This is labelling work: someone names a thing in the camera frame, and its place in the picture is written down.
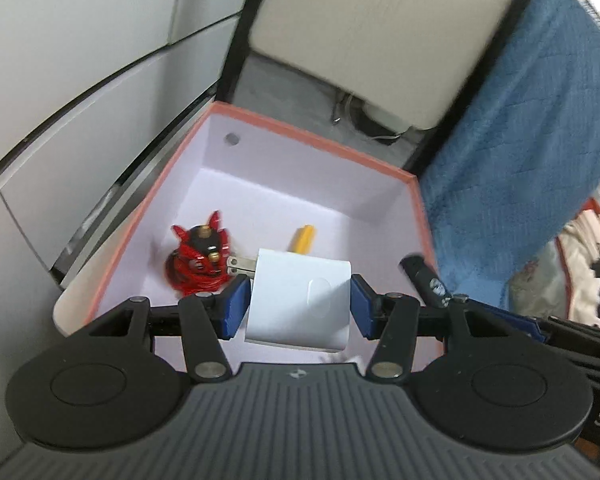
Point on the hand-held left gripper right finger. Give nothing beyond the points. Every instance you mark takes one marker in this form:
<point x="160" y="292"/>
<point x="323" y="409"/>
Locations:
<point x="362" y="310"/>

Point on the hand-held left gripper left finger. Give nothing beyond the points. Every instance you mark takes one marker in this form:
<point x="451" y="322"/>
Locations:
<point x="236" y="310"/>

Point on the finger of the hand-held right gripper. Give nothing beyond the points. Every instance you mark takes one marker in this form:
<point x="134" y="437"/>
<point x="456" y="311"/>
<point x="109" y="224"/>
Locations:
<point x="510" y="317"/>

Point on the white wall charger plug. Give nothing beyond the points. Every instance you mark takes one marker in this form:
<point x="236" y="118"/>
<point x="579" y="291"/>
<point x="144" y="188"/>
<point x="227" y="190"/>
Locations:
<point x="300" y="305"/>

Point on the black rectangular stick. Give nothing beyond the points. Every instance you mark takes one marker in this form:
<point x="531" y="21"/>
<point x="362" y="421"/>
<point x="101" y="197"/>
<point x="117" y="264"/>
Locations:
<point x="426" y="280"/>

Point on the small yellow stick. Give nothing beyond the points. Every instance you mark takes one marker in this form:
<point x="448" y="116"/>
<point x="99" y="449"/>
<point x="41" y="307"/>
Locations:
<point x="304" y="240"/>

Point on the orange-rimmed white cardboard box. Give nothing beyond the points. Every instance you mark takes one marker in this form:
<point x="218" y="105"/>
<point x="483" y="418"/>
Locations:
<point x="300" y="195"/>

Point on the floral cloth with red trim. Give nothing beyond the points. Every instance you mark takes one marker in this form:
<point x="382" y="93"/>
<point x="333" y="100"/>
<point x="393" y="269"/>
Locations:
<point x="555" y="270"/>

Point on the blue quilted blanket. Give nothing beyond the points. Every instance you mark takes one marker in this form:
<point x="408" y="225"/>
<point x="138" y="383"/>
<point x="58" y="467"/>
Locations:
<point x="510" y="135"/>

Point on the white power adapter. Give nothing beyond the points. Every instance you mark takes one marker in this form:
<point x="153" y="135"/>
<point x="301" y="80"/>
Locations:
<point x="387" y="119"/>

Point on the white cabinet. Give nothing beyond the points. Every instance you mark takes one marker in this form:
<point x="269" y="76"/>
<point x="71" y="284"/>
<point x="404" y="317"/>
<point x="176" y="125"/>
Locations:
<point x="70" y="90"/>

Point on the beige panel with black frame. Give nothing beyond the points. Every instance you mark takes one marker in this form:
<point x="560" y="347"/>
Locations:
<point x="380" y="30"/>

